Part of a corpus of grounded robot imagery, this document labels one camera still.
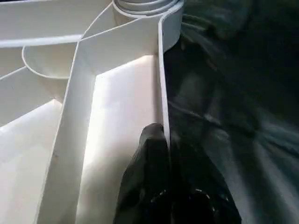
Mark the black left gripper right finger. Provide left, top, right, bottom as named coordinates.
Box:
left=169, top=135, right=243, bottom=224

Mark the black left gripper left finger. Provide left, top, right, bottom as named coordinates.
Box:
left=114, top=123, right=171, bottom=224

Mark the white plastic table top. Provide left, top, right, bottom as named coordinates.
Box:
left=0, top=0, right=185, bottom=224

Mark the white plastic table leg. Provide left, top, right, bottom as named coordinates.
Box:
left=112, top=0, right=181, bottom=16

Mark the black work mat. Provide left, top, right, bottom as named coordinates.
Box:
left=161, top=0, right=299, bottom=224

